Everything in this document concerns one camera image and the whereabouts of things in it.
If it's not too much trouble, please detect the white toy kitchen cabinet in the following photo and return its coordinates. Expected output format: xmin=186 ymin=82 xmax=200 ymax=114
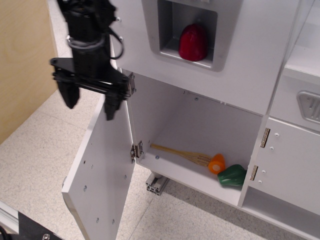
xmin=112 ymin=0 xmax=320 ymax=240

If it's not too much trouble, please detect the black cable on floor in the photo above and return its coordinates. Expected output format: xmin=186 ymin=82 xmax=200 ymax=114
xmin=0 ymin=223 xmax=10 ymax=240

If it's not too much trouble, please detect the grey oven vent panel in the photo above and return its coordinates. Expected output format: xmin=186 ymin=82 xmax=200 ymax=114
xmin=297 ymin=90 xmax=320 ymax=124

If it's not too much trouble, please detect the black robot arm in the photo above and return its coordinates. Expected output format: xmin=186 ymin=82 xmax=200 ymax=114
xmin=50 ymin=0 xmax=129 ymax=121

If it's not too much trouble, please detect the plywood panel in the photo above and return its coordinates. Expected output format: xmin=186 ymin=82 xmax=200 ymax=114
xmin=0 ymin=0 xmax=58 ymax=142

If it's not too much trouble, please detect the red toy pepper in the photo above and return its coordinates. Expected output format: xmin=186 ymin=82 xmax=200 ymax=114
xmin=178 ymin=23 xmax=208 ymax=62

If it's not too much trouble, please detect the orange toy carrot piece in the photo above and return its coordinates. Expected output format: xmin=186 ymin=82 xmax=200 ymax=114
xmin=208 ymin=153 xmax=226 ymax=175

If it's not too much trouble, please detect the green toy pepper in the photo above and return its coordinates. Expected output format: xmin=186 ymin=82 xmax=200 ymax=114
xmin=217 ymin=164 xmax=247 ymax=187

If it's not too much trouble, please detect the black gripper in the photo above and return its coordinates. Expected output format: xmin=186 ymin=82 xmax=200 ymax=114
xmin=50 ymin=48 xmax=129 ymax=121

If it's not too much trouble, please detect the aluminium extrusion foot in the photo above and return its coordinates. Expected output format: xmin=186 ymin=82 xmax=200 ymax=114
xmin=145 ymin=172 xmax=170 ymax=196

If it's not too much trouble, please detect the white low fridge door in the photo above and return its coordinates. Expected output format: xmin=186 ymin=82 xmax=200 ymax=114
xmin=61 ymin=96 xmax=135 ymax=240

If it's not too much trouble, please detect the wooden fork spatula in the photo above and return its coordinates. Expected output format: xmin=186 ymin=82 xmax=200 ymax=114
xmin=150 ymin=144 xmax=212 ymax=167

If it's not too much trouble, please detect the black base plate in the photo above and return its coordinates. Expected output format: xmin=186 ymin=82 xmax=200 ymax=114
xmin=14 ymin=212 xmax=62 ymax=240

